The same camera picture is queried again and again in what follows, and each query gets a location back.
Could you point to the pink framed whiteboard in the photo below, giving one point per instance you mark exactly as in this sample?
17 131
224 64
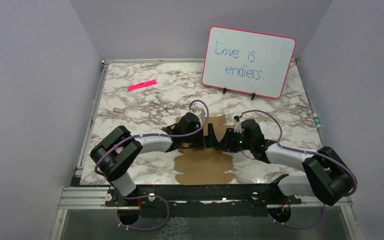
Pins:
247 62

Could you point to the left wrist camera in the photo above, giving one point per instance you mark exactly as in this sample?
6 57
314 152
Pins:
200 114

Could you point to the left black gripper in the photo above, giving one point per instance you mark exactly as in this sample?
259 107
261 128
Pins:
209 141

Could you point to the pink marker pen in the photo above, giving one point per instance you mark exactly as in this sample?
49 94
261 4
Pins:
143 84

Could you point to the green white small bottle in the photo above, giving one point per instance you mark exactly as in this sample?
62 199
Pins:
316 120

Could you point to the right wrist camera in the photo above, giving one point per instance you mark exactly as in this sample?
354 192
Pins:
238 120

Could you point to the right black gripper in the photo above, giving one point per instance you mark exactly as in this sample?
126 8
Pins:
226 143

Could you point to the small tan cardboard scrap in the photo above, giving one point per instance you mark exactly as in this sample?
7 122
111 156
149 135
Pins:
118 110

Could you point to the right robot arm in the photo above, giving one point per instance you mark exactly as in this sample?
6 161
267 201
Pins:
325 176

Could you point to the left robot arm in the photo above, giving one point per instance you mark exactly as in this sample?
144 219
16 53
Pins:
114 155

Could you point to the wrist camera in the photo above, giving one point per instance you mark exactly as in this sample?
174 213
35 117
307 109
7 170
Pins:
200 114
238 120

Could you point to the brown cardboard box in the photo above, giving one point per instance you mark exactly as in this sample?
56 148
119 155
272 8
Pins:
203 166

